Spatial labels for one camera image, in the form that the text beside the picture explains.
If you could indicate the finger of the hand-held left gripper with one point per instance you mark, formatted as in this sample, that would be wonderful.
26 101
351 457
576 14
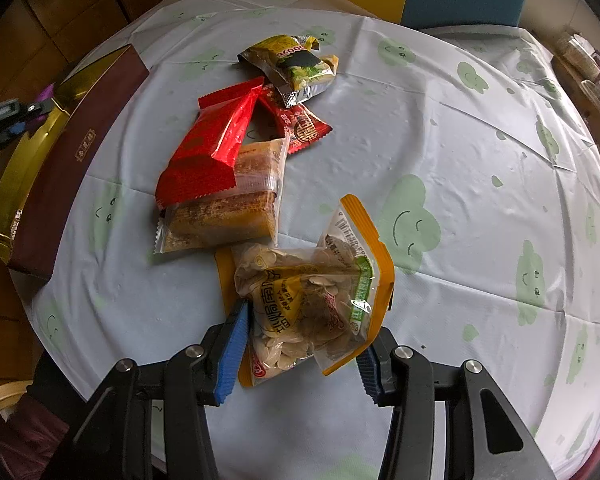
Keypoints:
0 140
35 108

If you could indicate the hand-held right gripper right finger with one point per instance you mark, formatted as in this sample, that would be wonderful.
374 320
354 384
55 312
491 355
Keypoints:
370 372

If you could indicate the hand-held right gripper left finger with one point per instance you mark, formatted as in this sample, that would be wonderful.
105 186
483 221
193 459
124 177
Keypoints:
232 355

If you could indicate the purple snack packet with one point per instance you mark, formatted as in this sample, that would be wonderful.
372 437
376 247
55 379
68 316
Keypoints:
45 93

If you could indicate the gold tin box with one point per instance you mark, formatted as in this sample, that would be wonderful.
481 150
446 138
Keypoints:
50 180

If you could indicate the orange-edged clear seed bag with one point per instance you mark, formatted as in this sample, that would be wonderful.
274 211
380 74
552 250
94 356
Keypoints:
305 300

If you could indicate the clear packet of brown cake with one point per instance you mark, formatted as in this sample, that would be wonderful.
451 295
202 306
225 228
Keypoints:
230 210

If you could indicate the large red snack packet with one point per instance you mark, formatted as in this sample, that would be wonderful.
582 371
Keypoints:
205 155

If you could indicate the small red gold-print packet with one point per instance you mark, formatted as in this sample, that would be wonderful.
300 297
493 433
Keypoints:
300 125

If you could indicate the yellow snack packet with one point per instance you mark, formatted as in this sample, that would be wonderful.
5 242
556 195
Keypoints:
270 52

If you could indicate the silver green snack packet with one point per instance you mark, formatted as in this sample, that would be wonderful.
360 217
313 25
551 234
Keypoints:
305 80

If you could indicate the dark red cloth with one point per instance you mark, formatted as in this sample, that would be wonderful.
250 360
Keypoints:
20 440

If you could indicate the round gold object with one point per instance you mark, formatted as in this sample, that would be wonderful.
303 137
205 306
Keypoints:
2 395

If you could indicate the white cloud-print tablecloth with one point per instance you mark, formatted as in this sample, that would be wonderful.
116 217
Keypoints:
480 160

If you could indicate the wooden side table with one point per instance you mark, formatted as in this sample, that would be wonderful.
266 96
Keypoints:
595 125

